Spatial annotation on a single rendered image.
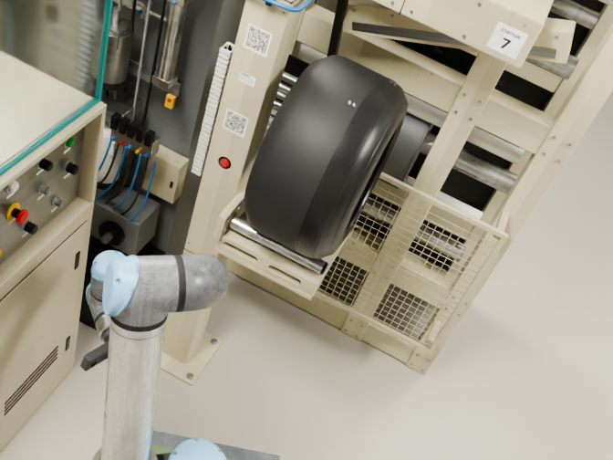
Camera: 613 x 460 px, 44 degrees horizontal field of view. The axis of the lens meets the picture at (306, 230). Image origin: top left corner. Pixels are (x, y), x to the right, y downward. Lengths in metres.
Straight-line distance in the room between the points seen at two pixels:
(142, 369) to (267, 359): 1.71
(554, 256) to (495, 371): 1.05
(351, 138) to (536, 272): 2.46
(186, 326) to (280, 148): 1.13
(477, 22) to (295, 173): 0.66
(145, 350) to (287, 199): 0.72
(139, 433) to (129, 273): 0.42
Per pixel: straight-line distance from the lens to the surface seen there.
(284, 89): 2.70
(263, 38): 2.18
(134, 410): 1.71
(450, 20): 2.27
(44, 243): 2.32
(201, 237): 2.68
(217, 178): 2.49
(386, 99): 2.18
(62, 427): 3.00
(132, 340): 1.58
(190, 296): 1.52
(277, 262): 2.45
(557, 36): 2.38
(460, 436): 3.43
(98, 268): 2.07
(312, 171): 2.08
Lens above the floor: 2.58
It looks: 41 degrees down
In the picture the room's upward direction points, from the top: 21 degrees clockwise
